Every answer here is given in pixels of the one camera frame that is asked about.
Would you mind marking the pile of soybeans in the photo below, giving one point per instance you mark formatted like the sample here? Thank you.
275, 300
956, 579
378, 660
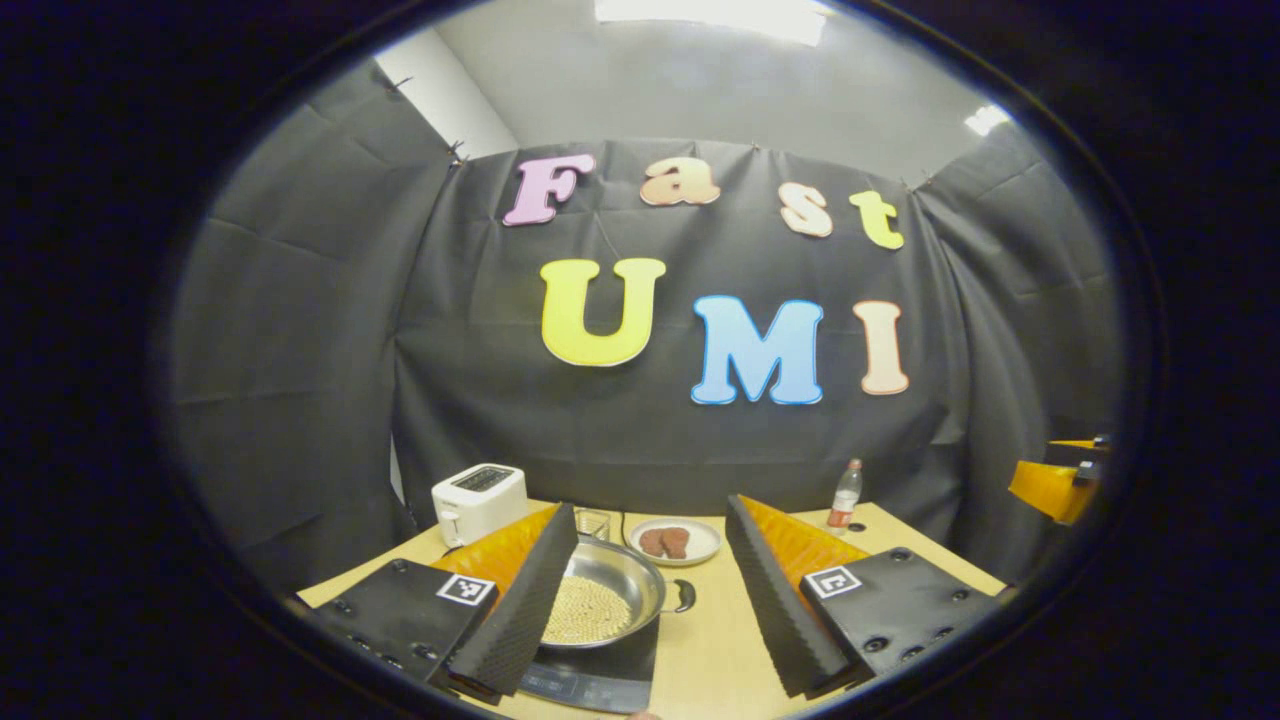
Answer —
590, 610

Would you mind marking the clear plastic water bottle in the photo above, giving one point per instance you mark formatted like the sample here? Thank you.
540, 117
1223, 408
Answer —
843, 500

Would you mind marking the large ceiling light panel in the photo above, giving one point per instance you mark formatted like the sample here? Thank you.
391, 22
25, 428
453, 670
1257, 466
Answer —
715, 15

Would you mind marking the small ceiling light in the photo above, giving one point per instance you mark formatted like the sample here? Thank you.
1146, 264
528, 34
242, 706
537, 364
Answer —
987, 120

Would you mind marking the large brown meat patty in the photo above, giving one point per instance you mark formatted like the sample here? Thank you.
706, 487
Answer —
676, 542

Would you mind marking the white round plate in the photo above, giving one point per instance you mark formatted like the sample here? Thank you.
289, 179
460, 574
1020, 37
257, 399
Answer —
705, 540

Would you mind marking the small brown meat patty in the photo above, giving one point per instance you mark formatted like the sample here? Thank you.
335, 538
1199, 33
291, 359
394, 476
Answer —
651, 543

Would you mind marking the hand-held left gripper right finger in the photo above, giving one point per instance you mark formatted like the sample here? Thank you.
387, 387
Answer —
780, 610

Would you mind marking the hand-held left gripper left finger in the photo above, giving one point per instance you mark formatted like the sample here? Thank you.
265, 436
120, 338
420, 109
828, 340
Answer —
520, 620

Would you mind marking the black induction cooktop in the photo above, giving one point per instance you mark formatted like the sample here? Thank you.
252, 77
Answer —
600, 680

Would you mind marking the stainless steel pot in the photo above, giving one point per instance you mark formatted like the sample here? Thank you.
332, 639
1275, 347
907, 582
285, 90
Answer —
630, 580

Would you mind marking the white toaster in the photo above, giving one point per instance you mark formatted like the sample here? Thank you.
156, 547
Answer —
480, 505

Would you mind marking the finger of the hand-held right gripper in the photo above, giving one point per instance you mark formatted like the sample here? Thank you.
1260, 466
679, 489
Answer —
1050, 485

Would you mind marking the black backdrop cloth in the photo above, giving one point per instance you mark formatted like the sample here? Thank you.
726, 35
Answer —
480, 400

